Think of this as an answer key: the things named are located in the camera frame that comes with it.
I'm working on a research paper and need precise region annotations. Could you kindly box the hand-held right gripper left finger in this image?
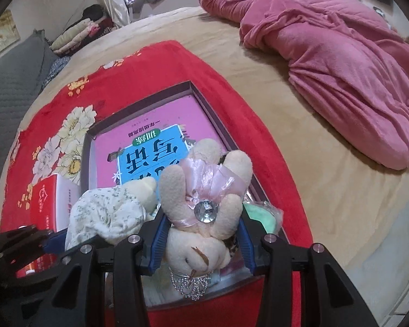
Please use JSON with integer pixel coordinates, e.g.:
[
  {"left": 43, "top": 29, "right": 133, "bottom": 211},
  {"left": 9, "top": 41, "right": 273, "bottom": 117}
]
[{"left": 34, "top": 210, "right": 170, "bottom": 327}]

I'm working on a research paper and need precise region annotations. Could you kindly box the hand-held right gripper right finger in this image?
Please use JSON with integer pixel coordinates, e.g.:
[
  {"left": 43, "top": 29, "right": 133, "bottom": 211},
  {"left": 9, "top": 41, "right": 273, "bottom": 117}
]
[{"left": 241, "top": 210, "right": 380, "bottom": 327}]

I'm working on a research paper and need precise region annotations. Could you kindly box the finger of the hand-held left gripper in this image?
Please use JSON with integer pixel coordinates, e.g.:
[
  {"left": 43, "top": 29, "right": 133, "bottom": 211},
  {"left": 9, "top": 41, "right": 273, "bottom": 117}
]
[
  {"left": 0, "top": 244, "right": 80, "bottom": 280},
  {"left": 0, "top": 225, "right": 70, "bottom": 256}
]

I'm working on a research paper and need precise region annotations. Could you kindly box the green makeup sponge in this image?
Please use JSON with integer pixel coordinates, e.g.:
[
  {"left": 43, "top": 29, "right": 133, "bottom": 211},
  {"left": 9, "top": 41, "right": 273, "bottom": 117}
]
[{"left": 243, "top": 202, "right": 284, "bottom": 243}]

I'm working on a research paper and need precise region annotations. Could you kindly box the pale floral cloth pack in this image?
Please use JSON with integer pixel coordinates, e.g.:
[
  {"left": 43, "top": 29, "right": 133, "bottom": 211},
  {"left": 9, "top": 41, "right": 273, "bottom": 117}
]
[{"left": 64, "top": 182, "right": 151, "bottom": 246}]

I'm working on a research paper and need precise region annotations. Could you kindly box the teddy bear with pink dress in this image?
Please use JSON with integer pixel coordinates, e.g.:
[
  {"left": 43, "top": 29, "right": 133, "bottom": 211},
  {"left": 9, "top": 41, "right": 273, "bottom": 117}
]
[{"left": 158, "top": 138, "right": 254, "bottom": 301}]

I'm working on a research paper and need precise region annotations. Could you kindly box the dark grey shallow box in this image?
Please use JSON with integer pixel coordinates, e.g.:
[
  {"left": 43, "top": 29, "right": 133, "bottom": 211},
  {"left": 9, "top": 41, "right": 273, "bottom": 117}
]
[{"left": 80, "top": 80, "right": 291, "bottom": 311}]

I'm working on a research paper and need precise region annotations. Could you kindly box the red tissue pack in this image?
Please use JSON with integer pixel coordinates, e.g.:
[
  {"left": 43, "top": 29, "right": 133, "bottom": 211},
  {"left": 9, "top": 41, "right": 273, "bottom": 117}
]
[{"left": 16, "top": 173, "right": 83, "bottom": 278}]

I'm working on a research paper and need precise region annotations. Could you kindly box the pink and blue book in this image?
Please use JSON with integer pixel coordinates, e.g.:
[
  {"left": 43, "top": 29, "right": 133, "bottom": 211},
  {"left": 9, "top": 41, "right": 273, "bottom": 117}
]
[{"left": 93, "top": 95, "right": 233, "bottom": 193}]

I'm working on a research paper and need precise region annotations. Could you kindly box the grey quilted cushion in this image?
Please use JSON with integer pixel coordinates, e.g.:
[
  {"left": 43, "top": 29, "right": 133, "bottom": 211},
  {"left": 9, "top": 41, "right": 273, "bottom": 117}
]
[{"left": 0, "top": 30, "right": 61, "bottom": 144}]

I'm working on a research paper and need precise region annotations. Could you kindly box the blue patterned pillow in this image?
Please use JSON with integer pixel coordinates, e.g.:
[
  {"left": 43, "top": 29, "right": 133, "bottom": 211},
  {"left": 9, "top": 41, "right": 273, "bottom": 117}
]
[{"left": 41, "top": 54, "right": 71, "bottom": 86}]

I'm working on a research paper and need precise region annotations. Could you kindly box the red floral blanket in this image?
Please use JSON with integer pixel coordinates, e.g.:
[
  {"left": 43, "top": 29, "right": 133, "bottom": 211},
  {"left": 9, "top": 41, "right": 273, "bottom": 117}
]
[{"left": 0, "top": 40, "right": 313, "bottom": 327}]

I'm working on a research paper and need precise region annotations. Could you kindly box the folded clothes pile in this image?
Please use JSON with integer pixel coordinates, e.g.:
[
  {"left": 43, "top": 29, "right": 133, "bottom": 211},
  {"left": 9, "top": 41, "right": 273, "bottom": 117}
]
[{"left": 49, "top": 4, "right": 115, "bottom": 56}]

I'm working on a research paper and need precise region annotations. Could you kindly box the pink quilt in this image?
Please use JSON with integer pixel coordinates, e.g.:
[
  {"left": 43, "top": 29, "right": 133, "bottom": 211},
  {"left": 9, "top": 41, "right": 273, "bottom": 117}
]
[{"left": 198, "top": 0, "right": 409, "bottom": 171}]

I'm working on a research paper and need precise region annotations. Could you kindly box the white curtain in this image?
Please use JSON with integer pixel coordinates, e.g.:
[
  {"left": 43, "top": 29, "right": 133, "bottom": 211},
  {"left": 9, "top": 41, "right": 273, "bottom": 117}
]
[{"left": 91, "top": 0, "right": 131, "bottom": 28}]

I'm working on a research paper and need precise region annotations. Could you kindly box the wall painting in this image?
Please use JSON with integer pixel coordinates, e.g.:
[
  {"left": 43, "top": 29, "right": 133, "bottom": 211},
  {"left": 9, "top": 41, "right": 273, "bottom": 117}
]
[{"left": 0, "top": 8, "right": 22, "bottom": 62}]

